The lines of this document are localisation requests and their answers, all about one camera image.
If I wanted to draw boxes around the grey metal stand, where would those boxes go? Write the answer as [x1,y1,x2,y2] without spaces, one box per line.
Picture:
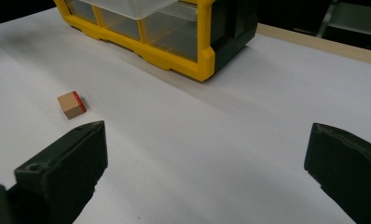
[294,0,371,39]

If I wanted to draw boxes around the clear plastic drawer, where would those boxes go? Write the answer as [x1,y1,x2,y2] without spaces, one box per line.
[79,0,179,21]

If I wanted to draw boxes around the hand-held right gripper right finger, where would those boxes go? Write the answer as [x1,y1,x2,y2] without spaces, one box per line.
[303,122,371,224]

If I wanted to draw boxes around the wooden block with red face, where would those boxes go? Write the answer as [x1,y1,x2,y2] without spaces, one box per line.
[57,91,88,120]

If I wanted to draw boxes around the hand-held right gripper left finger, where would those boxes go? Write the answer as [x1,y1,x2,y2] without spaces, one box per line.
[7,120,109,224]

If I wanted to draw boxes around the yellow black drawer cabinet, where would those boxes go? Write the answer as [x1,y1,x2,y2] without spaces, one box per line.
[53,0,258,83]

